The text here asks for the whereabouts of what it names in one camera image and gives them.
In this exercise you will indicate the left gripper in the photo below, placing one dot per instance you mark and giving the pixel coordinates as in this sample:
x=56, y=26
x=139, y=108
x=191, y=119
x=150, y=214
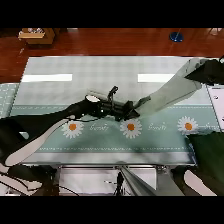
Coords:
x=124, y=111

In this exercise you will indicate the pale green T-shirt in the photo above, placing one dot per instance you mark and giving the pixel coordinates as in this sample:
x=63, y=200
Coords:
x=173, y=90

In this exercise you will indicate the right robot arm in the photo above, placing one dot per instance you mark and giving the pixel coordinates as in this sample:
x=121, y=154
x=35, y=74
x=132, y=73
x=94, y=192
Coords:
x=210, y=71

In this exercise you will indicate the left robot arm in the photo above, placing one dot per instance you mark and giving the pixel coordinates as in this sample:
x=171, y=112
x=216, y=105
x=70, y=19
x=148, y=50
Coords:
x=33, y=126

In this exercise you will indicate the blue round disc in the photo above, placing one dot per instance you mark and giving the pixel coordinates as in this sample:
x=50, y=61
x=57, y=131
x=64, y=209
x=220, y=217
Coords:
x=176, y=37

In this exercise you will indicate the dark green garment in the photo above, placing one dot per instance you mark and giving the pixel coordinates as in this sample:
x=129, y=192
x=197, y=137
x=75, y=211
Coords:
x=210, y=153

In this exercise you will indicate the wooden box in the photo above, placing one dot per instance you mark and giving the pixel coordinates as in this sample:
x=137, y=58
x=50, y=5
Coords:
x=39, y=36

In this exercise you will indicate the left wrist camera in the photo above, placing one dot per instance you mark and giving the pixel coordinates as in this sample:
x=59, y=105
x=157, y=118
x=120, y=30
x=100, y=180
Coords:
x=114, y=89

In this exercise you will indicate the silver frame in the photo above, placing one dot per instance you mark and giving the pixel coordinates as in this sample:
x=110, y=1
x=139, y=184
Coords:
x=140, y=186

